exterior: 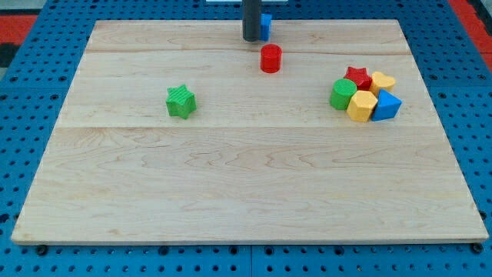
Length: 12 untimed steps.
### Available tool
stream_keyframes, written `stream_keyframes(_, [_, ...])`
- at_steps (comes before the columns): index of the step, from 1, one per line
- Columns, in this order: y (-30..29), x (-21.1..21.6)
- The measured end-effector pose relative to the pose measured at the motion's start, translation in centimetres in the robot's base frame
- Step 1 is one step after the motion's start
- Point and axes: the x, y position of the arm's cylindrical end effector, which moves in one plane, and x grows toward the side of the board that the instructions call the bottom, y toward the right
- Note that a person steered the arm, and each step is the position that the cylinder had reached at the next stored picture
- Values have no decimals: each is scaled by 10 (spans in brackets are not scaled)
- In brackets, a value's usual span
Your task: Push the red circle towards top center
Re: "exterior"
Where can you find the green cylinder block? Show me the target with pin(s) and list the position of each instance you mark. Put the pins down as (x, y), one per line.
(342, 91)

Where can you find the yellow heart block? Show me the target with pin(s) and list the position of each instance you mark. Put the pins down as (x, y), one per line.
(381, 81)

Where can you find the yellow hexagon block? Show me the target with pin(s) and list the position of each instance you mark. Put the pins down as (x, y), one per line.
(361, 106)

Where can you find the red cylinder block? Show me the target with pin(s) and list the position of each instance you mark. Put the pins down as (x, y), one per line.
(270, 61)

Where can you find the blue cube block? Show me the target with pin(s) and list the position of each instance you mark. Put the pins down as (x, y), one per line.
(265, 27)

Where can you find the red star block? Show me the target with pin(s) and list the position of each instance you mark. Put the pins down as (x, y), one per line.
(359, 77)

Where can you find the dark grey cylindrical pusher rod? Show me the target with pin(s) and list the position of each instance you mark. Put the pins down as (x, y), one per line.
(251, 21)

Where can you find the green star block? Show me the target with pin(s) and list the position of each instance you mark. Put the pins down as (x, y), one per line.
(180, 102)

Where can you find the blue triangle block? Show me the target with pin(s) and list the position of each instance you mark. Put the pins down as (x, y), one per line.
(387, 106)

